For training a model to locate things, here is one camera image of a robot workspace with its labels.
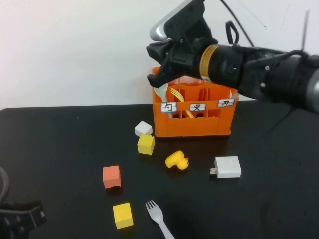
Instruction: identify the grey cable tie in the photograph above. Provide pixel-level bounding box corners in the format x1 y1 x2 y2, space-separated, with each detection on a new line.
302 9 310 52

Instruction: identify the orange plastic cutlery holder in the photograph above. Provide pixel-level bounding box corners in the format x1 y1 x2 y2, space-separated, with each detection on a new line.
152 66 239 138

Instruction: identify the white foam cube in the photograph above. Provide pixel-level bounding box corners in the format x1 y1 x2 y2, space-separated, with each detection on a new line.
134 121 153 137

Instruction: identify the white plastic fork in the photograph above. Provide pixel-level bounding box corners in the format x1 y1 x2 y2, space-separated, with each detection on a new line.
145 200 176 239

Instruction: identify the salmon foam cube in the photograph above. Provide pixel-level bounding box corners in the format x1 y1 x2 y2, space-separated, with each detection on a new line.
102 165 122 189

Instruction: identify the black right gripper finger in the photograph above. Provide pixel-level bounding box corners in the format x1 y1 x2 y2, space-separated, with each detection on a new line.
146 41 174 64
146 53 185 87

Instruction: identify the pale plastic spoon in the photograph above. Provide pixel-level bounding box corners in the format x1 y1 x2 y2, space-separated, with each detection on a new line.
153 83 175 119

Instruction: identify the yellow rubber duck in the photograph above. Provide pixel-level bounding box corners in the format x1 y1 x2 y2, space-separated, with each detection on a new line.
165 150 189 171

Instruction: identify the paper spoon label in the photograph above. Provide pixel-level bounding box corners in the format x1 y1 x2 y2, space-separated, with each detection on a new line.
160 101 178 114

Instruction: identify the yellow foam cube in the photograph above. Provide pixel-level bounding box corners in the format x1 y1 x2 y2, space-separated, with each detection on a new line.
112 202 134 230
137 133 155 155

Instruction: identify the paper knife label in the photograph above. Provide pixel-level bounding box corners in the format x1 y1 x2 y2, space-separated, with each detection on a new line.
218 99 236 108

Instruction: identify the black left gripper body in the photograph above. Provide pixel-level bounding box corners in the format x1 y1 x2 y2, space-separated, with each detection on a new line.
0 200 47 239

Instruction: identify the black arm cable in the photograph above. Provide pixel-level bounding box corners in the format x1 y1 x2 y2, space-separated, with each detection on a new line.
219 0 255 47

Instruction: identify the black camera bracket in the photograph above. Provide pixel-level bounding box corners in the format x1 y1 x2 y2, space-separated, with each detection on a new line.
163 0 215 48

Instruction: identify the grey cable loop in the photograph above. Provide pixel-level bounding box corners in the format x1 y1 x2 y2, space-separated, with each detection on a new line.
0 166 10 203

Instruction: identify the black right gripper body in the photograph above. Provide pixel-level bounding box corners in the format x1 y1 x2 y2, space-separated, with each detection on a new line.
171 36 218 77

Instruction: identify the white power adapter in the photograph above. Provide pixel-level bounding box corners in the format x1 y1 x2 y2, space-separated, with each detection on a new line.
209 156 242 179

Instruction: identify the yellow plastic fork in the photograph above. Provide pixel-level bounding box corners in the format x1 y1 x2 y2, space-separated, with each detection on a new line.
170 87 195 118

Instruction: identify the paper fork label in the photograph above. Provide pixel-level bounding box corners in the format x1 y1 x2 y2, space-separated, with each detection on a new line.
189 103 207 112

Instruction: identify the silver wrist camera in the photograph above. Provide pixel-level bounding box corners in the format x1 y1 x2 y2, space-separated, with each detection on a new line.
149 0 192 41

